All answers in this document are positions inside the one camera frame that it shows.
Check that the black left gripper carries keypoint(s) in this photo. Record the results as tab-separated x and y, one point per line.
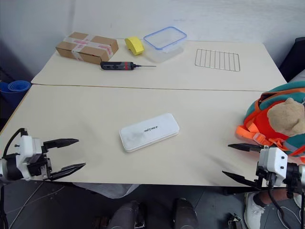
38	164

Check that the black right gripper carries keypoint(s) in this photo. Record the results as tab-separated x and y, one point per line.
264	177

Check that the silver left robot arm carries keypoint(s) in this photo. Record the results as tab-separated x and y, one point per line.
9	168

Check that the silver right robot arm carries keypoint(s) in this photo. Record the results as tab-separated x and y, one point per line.
295	176

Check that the orange and teal backpack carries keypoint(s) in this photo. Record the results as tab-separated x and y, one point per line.
259	119

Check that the white rectangular case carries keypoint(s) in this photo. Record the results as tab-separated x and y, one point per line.
149	132

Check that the person's bare leg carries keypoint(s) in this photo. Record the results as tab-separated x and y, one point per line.
274	196

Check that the white shoe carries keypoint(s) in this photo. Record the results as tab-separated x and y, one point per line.
253	214

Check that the white plastic bag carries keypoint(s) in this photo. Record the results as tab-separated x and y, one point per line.
112	189

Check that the tan plush bear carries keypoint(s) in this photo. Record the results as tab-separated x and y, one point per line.
286	117

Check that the dark rounded shape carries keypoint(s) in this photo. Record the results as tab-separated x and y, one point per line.
184	213
126	215

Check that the blue rolled mat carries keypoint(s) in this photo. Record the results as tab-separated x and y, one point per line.
15	88

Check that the black and red electric screwdriver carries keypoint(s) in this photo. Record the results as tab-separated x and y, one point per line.
116	65

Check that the taped brown cardboard box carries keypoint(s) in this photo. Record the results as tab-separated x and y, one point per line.
87	47

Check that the black chair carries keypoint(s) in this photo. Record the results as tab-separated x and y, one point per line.
294	59

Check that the yellow sponge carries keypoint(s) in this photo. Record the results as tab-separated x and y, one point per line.
135	45

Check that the clear container with blue-rimmed lid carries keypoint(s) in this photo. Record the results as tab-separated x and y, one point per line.
164	44

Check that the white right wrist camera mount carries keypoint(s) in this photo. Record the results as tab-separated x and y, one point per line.
274	159

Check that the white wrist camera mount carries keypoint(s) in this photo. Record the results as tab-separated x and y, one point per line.
26	145
274	159

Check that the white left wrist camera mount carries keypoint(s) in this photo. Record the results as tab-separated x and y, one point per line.
26	145

